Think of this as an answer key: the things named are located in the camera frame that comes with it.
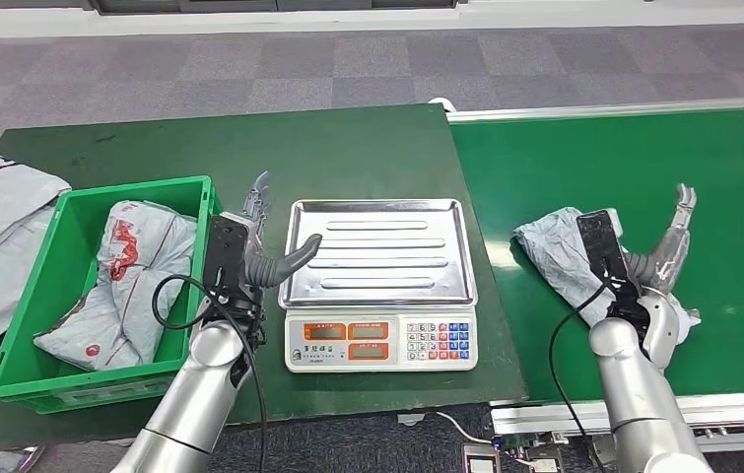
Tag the white conveyor end cap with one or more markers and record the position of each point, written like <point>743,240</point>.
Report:
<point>443,103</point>

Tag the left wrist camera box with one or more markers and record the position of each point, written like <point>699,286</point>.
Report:
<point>224,254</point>

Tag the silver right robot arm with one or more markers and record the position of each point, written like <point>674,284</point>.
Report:
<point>639,405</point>

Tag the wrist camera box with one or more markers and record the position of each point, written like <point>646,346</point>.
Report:
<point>597,241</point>
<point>224,254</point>

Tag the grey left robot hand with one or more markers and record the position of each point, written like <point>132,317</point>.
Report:
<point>264,271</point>

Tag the grey poly mailer parcel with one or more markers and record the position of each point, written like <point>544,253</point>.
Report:
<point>554,261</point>
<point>143,261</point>

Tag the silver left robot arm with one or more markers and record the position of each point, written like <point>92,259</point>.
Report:
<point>202,391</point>

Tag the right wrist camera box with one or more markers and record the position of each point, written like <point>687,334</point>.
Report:
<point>597,241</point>

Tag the white electronic scale steel tray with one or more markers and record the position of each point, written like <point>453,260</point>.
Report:
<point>378,339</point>

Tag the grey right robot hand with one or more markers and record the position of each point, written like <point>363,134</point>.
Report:
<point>662,268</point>

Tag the green conveyor belt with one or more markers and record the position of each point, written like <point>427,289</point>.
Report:
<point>737,196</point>

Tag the aluminium conveyor side rail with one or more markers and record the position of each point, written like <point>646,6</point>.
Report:
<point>606,109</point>
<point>737,405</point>

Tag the green plastic crate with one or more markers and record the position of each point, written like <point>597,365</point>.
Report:
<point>12,339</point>

